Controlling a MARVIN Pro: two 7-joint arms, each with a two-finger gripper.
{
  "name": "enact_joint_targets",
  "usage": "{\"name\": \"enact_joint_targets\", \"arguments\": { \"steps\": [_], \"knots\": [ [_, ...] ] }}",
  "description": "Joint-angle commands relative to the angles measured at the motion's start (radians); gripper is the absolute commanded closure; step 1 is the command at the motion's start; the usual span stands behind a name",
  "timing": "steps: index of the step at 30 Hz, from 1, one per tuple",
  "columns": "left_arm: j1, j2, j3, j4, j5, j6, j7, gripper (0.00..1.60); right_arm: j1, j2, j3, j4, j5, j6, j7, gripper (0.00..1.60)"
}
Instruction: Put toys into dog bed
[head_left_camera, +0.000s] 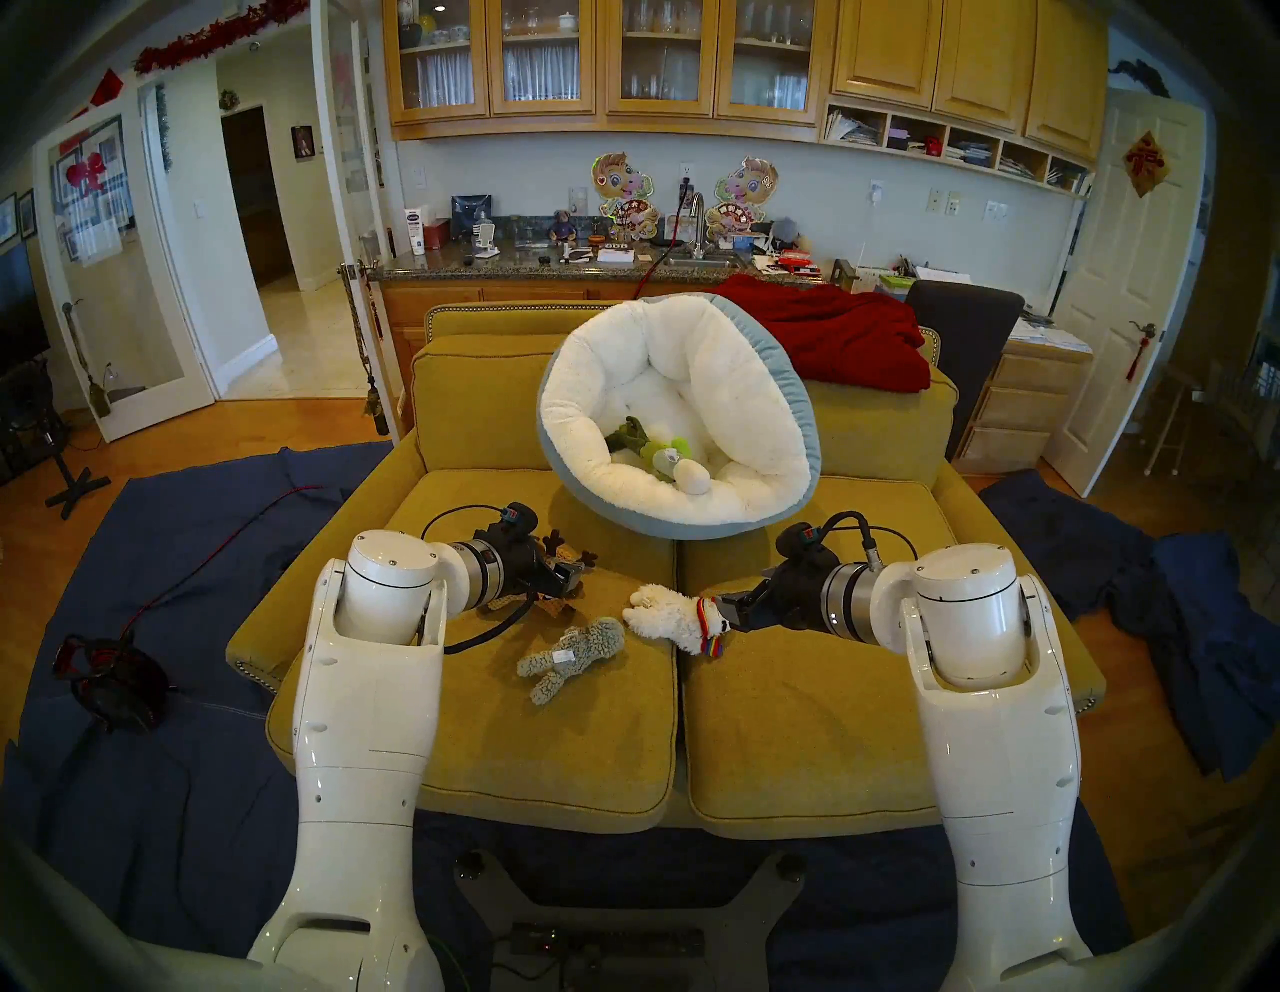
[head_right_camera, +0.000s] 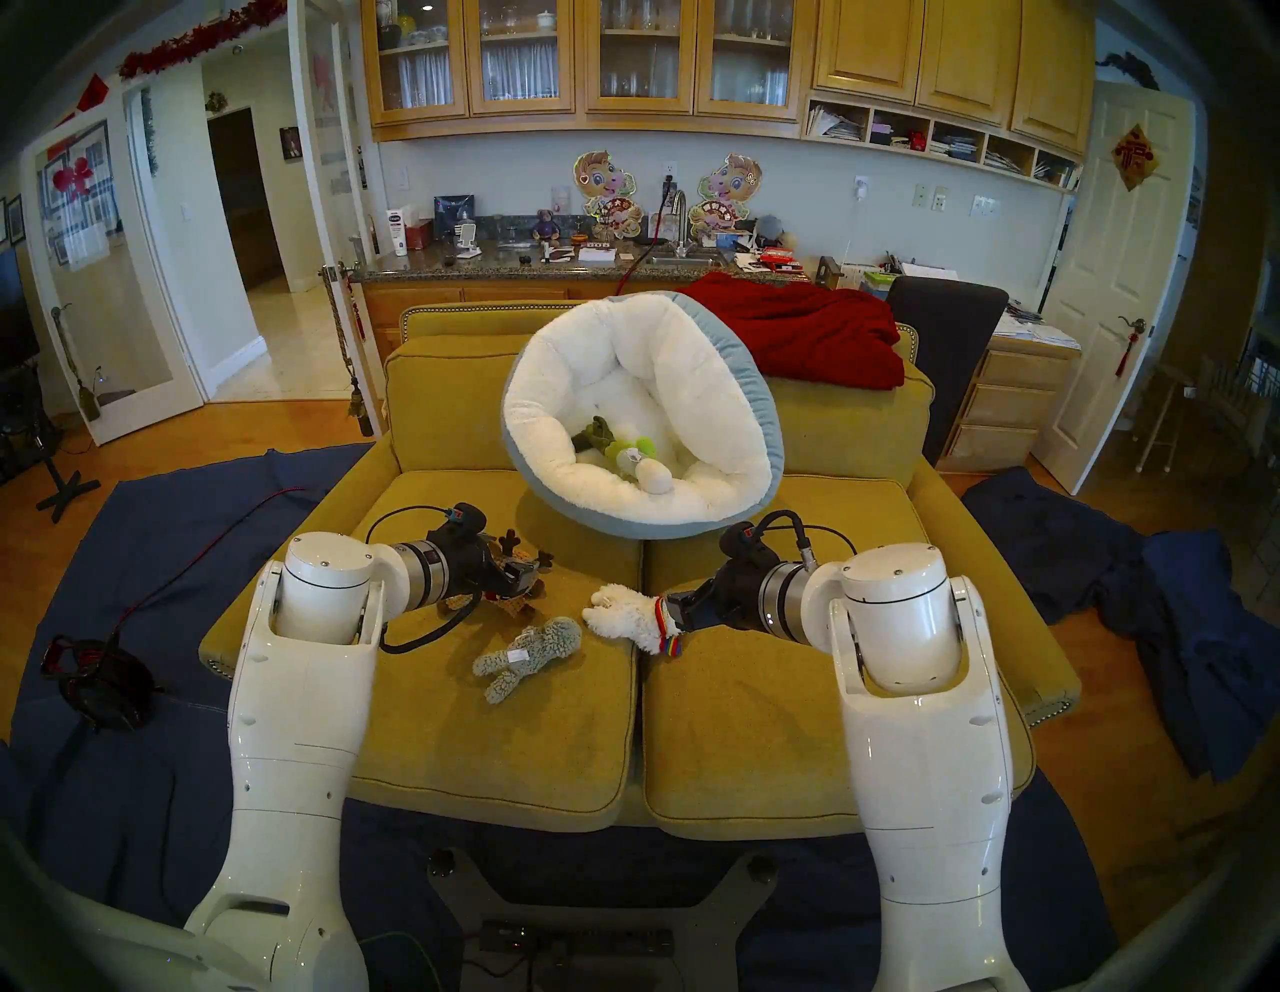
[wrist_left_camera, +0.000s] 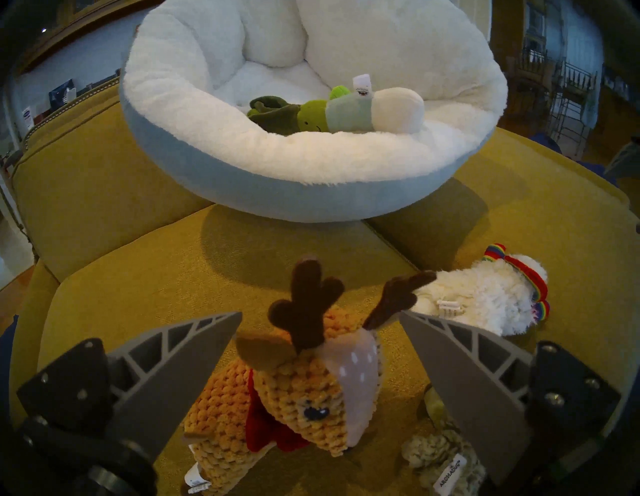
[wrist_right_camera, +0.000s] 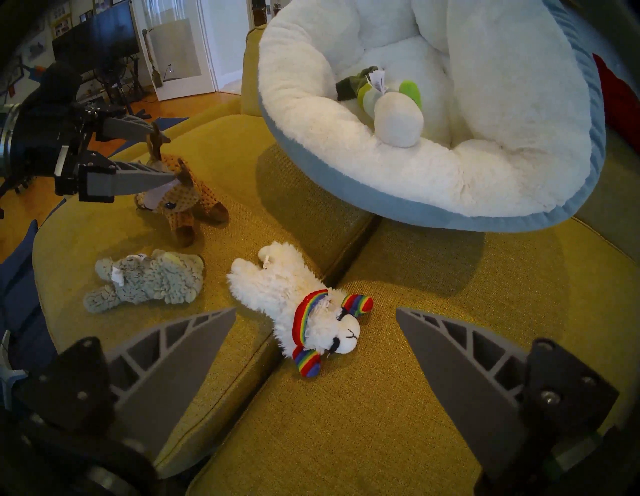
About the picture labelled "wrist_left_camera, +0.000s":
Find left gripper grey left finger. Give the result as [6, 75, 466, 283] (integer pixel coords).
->
[16, 312, 243, 462]

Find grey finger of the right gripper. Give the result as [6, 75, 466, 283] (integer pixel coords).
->
[605, 140, 640, 181]

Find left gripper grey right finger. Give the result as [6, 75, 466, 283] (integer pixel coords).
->
[399, 311, 622, 487]

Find white llama plush toy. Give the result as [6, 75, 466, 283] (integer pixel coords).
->
[415, 243, 551, 337]

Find crochet reindeer plush toy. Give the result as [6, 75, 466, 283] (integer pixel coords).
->
[182, 257, 438, 493]

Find green white leek plush toy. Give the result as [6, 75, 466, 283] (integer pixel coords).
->
[247, 74, 426, 136]

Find white blue dog bed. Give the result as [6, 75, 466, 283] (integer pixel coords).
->
[119, 0, 509, 223]

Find grey shaggy plush toy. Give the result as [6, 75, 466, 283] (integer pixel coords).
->
[401, 385, 488, 496]

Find dark blue crumpled blanket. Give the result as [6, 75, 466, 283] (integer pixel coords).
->
[530, 132, 621, 186]

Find yellow sofa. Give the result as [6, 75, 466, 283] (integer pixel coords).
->
[10, 80, 640, 496]

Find dark blue box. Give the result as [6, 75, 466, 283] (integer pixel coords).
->
[48, 79, 77, 106]

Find wooden wall cabinets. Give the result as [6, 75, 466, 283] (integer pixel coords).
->
[15, 0, 166, 76]

